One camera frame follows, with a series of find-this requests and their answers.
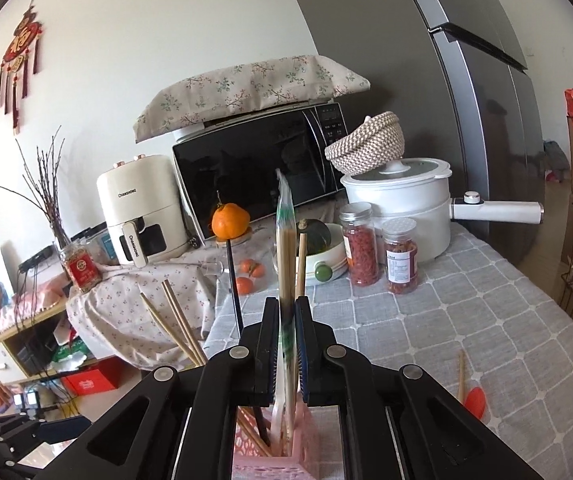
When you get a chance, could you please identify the white electric cooking pot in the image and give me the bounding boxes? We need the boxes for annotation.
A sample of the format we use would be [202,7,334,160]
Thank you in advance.
[339,157,545,264]

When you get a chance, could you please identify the white ceramic pot green knob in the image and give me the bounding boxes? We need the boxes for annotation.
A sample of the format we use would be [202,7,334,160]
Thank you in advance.
[293,222,350,289]

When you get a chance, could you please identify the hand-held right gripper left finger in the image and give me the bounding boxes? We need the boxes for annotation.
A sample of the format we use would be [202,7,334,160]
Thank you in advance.
[41,297,282,480]

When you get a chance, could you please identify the wooden chopstick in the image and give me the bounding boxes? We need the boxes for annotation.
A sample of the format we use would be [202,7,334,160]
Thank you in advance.
[139,292,202,368]
[295,232,308,302]
[161,279,210,367]

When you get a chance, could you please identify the pink perforated plastic basket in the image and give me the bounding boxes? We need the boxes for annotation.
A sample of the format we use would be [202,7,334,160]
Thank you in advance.
[231,404,348,480]

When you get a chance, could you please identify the dry branches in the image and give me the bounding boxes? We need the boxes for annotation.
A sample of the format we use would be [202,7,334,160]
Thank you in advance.
[0,125,73,252]

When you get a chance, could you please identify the red plastic spoon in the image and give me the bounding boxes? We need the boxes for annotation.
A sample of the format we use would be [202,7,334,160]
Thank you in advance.
[463,386,488,421]

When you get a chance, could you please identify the cream air fryer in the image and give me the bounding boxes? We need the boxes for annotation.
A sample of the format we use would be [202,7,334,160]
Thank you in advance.
[97,153,190,267]

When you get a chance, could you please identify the small floral print cloth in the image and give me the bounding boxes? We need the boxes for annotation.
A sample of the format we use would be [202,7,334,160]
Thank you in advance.
[66,225,278,374]

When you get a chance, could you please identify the black microwave oven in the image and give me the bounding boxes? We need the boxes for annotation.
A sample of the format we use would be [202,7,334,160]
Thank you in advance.
[171,102,350,247]

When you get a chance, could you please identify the grey refrigerator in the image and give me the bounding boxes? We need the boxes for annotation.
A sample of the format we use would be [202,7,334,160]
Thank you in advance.
[279,0,548,267]

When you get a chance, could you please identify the green pumpkin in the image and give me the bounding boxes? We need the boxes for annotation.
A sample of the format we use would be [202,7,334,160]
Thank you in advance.
[298,218,332,257]

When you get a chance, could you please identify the clear containers with black lids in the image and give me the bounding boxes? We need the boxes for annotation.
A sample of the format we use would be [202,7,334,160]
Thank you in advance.
[69,222,118,266]

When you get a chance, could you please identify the red gift box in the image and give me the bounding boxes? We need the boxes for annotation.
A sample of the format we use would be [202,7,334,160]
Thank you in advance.
[61,367,118,396]

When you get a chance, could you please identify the woven rope basket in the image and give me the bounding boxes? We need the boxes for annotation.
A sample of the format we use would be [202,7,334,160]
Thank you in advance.
[324,111,405,176]

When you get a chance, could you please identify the jar of red goji berries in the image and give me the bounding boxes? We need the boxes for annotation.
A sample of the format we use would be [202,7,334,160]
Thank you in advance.
[339,201,381,288]

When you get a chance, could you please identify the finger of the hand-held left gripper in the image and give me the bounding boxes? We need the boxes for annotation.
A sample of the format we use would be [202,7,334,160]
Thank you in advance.
[0,416,94,447]
[0,439,43,479]

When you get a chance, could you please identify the floral microwave cover cloth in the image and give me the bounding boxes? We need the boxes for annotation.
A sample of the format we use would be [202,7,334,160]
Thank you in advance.
[133,53,371,145]

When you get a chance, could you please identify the plastic-wrapped chopsticks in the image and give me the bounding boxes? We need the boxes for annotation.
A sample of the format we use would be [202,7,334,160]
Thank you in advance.
[273,167,298,461]

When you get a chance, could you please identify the green package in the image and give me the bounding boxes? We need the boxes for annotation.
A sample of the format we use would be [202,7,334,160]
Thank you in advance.
[50,341,88,367]

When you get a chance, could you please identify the black power strip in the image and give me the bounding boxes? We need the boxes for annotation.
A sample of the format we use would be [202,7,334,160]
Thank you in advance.
[18,244,58,274]

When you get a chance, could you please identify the black chopstick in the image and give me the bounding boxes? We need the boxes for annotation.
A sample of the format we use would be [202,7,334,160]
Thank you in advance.
[226,240,245,337]

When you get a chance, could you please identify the wooden shelf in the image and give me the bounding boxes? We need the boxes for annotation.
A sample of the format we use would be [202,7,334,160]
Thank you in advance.
[0,240,72,391]

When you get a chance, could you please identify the labelled jar of dried fruit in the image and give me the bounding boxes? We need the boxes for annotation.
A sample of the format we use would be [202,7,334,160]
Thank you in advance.
[381,217,420,295]

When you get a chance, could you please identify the red hanging wall ornament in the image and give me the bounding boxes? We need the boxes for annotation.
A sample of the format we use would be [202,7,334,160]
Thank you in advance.
[0,5,45,136]

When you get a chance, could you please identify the red label glass jar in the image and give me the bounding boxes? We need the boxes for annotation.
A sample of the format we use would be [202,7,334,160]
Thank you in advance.
[58,240,104,295]

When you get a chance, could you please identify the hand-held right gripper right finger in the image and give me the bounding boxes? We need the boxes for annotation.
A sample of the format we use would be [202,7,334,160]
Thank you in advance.
[295,297,542,480]

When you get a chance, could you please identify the grey checked tablecloth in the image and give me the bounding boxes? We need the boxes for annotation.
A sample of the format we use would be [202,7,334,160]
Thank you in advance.
[201,220,573,480]

